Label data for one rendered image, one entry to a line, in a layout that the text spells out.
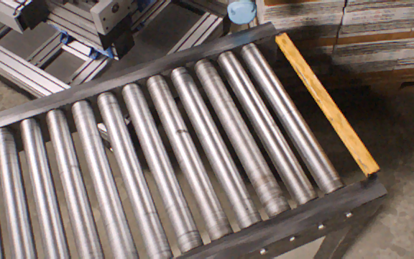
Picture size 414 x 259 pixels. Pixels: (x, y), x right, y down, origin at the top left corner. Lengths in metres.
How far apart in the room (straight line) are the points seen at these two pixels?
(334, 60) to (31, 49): 1.35
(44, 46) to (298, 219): 1.53
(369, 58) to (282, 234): 1.16
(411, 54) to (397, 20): 0.23
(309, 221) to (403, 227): 0.99
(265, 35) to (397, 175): 1.00
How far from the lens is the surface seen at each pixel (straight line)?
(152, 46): 1.99
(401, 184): 1.93
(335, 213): 0.92
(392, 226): 1.84
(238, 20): 1.18
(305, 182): 0.94
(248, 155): 0.96
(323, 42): 1.74
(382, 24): 1.77
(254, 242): 0.88
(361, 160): 0.96
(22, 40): 2.22
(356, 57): 1.88
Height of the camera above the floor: 1.63
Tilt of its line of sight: 58 degrees down
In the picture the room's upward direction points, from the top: 6 degrees counter-clockwise
